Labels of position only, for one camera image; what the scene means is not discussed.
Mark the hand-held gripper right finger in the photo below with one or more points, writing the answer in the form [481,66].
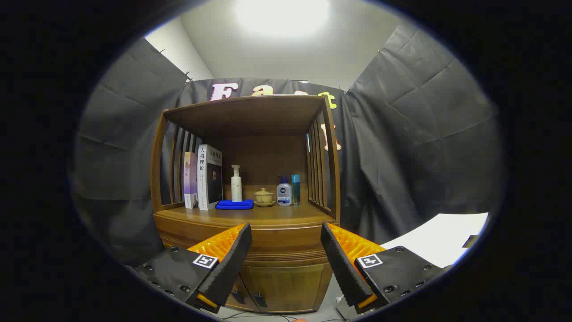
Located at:
[342,268]

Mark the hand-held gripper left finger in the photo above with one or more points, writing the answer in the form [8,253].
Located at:
[228,268]

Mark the wooden drawer with black knob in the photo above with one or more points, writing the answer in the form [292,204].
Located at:
[286,243]

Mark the wooden cabinet door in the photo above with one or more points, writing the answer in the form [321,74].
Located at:
[290,286]
[237,286]

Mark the wooden countertop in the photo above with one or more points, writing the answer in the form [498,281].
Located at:
[286,214]

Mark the brown wooden cabinet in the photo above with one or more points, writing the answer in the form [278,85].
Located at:
[250,116]

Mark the blue folded cloth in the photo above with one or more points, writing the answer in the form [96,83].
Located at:
[234,205]

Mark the yellow saucer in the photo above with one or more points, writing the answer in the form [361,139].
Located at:
[264,205]

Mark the yellow lidded teacup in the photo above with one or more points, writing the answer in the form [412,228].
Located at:
[263,196]

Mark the white pump bottle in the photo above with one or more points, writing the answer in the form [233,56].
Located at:
[236,188]

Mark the teal slim bottle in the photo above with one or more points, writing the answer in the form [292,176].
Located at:
[296,190]

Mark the white book with portrait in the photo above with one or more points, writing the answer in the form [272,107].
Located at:
[209,179]

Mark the white lotion bottle blue cap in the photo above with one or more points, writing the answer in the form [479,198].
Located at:
[284,194]

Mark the purple paperback book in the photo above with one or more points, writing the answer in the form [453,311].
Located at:
[191,179]

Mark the white grey appliance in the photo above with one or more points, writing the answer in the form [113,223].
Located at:
[438,237]

